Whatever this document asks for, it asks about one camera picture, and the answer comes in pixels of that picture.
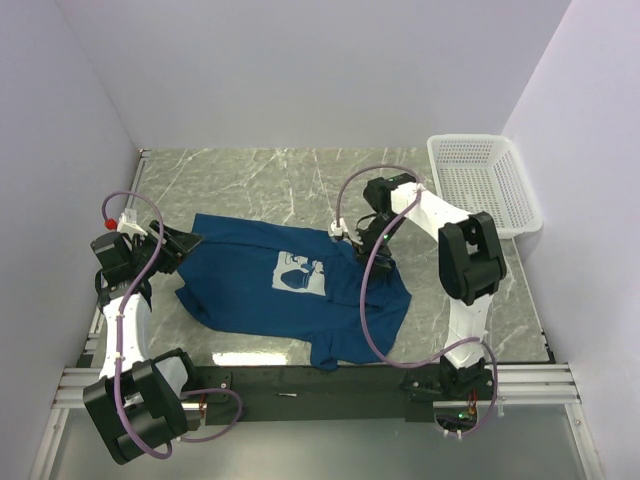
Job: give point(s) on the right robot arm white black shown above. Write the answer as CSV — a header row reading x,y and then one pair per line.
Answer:
x,y
471,266

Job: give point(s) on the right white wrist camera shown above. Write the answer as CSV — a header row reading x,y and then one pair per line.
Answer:
x,y
338,230

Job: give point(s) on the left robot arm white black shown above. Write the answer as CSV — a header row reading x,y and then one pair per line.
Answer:
x,y
135,404

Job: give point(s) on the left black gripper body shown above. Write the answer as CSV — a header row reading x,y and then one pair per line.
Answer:
x,y
167,258

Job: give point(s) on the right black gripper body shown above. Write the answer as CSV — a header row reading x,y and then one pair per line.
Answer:
x,y
372,236

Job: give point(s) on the white perforated plastic basket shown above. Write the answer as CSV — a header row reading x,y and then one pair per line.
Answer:
x,y
483,172

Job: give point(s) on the blue t-shirt with print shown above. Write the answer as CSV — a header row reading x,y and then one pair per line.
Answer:
x,y
257,278

